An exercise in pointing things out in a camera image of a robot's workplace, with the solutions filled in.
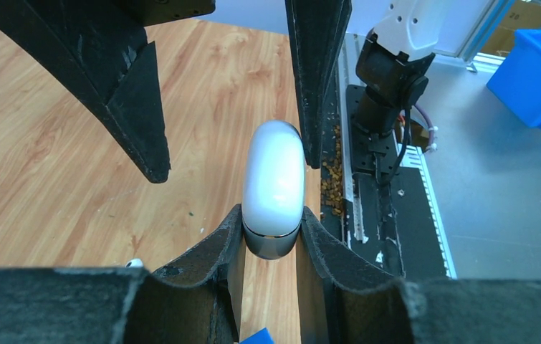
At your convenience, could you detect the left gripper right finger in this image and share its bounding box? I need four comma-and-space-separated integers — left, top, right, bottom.
296, 209, 541, 343

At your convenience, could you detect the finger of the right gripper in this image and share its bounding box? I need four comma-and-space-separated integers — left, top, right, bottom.
284, 0, 352, 169

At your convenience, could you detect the blue toy brick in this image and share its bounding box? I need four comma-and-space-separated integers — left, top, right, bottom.
240, 328, 274, 344

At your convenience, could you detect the blue plastic bin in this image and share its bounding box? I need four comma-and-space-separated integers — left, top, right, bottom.
487, 29, 541, 129

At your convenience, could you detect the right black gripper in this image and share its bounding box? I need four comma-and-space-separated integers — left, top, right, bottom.
0, 0, 216, 183

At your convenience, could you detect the white earbud charging case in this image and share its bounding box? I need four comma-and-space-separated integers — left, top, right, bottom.
241, 120, 305, 260

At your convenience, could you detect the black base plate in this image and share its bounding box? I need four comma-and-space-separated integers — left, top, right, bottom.
320, 75, 456, 280

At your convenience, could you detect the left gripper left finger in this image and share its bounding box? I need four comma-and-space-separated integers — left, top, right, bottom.
0, 205, 244, 343

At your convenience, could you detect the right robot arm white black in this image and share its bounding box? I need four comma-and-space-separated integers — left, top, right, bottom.
0, 1, 450, 183

